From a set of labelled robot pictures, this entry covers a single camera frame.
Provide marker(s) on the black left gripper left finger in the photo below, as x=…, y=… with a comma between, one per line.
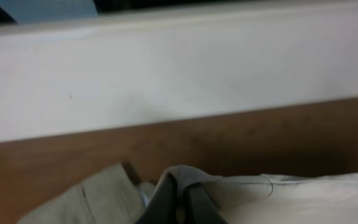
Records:
x=163, y=205

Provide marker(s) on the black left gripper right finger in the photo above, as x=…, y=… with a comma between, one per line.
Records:
x=200, y=208

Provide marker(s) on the light grey t-shirt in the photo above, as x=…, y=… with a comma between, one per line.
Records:
x=269, y=198

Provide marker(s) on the folded khaki shorts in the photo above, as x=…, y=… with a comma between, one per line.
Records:
x=108, y=197

